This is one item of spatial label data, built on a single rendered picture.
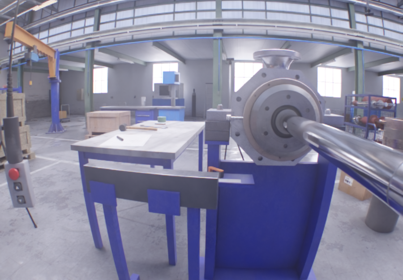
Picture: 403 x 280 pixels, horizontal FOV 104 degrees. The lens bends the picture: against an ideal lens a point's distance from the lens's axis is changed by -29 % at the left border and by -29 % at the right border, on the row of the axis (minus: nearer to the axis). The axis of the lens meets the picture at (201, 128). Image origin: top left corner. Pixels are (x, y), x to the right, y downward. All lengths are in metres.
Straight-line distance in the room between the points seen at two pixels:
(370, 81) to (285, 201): 14.17
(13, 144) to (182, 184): 0.62
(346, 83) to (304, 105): 13.35
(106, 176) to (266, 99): 0.77
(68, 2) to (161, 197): 11.16
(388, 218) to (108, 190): 2.30
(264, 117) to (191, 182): 0.40
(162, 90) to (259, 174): 10.75
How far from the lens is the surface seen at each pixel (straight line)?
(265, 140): 0.94
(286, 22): 7.56
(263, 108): 0.92
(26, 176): 0.63
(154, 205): 0.96
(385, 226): 2.44
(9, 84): 0.62
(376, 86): 15.53
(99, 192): 1.07
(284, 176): 1.31
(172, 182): 0.90
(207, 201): 0.91
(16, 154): 0.62
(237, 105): 1.07
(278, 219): 1.44
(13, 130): 0.61
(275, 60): 1.13
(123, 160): 1.42
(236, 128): 1.08
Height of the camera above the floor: 1.18
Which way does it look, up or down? 8 degrees down
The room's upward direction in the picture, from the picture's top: 1 degrees clockwise
